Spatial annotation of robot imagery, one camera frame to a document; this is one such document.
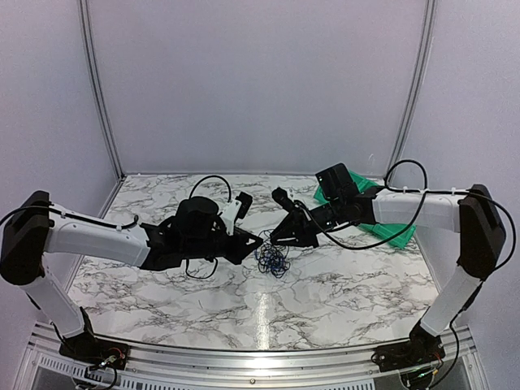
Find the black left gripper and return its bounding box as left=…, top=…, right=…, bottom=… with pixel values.
left=184, top=227, right=263, bottom=266

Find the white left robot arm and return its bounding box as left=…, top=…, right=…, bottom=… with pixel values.
left=1, top=191, right=263, bottom=367

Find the green plastic bin right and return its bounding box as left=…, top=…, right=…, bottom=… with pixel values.
left=357, top=223, right=416, bottom=249

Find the green plastic bin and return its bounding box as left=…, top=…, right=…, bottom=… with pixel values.
left=314, top=171, right=379, bottom=204
left=357, top=223, right=416, bottom=249

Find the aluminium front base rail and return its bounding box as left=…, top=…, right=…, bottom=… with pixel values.
left=13, top=323, right=490, bottom=389

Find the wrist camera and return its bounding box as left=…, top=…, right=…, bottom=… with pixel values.
left=220, top=192, right=253, bottom=236
left=271, top=187, right=298, bottom=213

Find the green plastic bin left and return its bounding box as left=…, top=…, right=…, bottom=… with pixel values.
left=314, top=171, right=379, bottom=204

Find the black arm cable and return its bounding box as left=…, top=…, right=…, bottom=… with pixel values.
left=296, top=158, right=509, bottom=285
left=0, top=174, right=235, bottom=280

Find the aluminium corner post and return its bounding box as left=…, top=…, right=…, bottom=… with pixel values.
left=77, top=0, right=125, bottom=180
left=388, top=0, right=438, bottom=168

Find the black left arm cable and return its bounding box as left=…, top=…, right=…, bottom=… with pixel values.
left=0, top=174, right=235, bottom=280

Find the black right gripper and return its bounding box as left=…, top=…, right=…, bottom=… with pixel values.
left=270, top=197, right=345, bottom=249

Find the black tangled cable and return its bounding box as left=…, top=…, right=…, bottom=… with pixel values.
left=254, top=229, right=292, bottom=280

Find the aluminium left corner post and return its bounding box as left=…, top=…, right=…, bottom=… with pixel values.
left=77, top=0, right=125, bottom=180

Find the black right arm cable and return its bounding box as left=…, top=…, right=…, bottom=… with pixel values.
left=296, top=158, right=509, bottom=285

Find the blue tangled cable in pile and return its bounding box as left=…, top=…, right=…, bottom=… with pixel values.
left=254, top=230, right=290, bottom=277

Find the aluminium right corner post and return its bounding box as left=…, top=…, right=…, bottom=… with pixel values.
left=388, top=0, right=438, bottom=168

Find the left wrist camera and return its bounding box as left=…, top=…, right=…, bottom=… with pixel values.
left=220, top=192, right=253, bottom=236

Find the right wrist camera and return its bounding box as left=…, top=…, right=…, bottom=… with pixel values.
left=271, top=187, right=298, bottom=213

